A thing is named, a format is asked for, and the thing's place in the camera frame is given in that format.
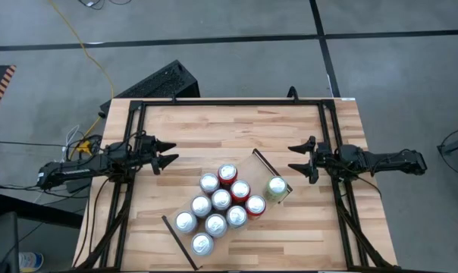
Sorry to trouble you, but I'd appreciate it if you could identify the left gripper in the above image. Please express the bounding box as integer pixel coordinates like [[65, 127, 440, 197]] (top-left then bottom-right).
[[136, 134, 180, 176]]

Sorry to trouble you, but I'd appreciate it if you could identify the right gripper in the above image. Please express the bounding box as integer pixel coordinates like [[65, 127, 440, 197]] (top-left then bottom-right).
[[287, 135, 344, 185]]

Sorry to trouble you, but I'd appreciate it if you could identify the pale green Sanzo can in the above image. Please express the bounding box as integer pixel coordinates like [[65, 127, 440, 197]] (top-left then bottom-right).
[[265, 176, 289, 202]]

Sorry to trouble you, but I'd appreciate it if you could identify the wooden shelf board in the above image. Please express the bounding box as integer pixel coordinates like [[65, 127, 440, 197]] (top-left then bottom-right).
[[164, 149, 293, 271]]

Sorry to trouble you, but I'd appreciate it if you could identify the yellow power plug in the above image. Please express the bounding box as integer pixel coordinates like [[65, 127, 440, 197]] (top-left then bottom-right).
[[75, 139, 93, 155]]

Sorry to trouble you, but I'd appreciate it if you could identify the white and blue bottle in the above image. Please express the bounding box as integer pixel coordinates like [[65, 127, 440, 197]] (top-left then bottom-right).
[[18, 251, 45, 272]]

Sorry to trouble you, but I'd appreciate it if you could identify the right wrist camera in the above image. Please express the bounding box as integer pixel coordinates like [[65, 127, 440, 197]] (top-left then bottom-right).
[[340, 143, 365, 166]]

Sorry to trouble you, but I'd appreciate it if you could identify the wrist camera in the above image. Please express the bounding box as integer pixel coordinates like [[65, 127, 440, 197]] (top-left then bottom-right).
[[105, 140, 130, 160], [340, 143, 365, 166]]

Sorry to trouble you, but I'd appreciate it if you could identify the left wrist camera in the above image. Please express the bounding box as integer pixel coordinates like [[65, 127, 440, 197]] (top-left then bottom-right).
[[105, 140, 130, 160]]

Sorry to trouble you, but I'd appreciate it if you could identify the black table frame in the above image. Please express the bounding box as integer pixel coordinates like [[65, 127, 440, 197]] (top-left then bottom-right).
[[72, 96, 400, 272]]

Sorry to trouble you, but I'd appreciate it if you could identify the white cable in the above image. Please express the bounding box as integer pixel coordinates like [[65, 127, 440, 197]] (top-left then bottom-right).
[[60, 124, 82, 162]]

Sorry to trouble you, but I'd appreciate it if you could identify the yellow extension cable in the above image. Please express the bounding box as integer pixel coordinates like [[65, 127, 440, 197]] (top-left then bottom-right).
[[46, 0, 115, 160]]

